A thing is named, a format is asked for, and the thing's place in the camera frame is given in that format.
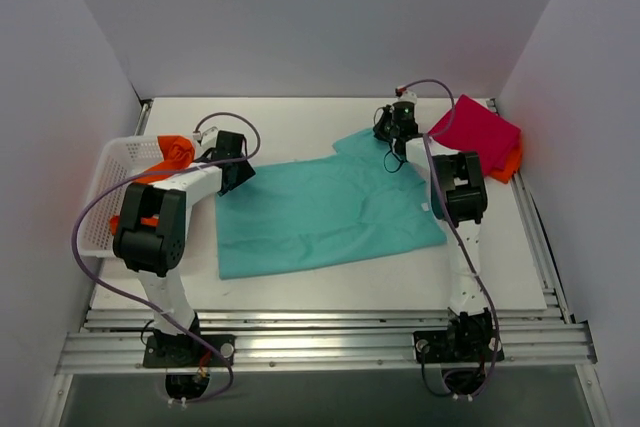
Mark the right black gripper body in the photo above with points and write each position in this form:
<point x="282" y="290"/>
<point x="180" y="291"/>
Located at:
<point x="386" y="129"/>

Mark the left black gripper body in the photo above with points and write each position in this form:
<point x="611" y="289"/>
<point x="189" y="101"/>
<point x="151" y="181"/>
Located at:
<point x="238" y="173"/>

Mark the teal t-shirt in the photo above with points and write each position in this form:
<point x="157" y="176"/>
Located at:
<point x="334" y="210"/>

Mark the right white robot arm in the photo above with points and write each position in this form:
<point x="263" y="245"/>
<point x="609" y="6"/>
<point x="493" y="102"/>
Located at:
<point x="457" y="197"/>

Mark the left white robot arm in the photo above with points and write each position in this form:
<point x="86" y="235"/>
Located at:
<point x="155" y="261"/>

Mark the orange t-shirt in basket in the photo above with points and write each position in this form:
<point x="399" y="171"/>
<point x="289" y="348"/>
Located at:
<point x="157" y="201"/>

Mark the folded magenta t-shirt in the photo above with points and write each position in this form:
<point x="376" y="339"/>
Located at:
<point x="470" y="126"/>

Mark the folded orange t-shirt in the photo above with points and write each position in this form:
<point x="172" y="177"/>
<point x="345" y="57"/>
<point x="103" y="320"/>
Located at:
<point x="511" y="165"/>

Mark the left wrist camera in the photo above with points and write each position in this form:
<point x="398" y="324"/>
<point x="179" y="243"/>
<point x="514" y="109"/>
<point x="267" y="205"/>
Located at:
<point x="207" y="138"/>

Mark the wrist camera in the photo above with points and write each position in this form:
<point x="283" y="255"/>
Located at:
<point x="403" y="94"/>
<point x="207" y="138"/>

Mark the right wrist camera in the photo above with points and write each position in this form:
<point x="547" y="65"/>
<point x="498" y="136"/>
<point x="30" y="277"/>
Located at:
<point x="403" y="94"/>

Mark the aluminium mounting rail frame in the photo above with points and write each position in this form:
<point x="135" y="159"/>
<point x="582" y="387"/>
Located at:
<point x="306" y="341"/>

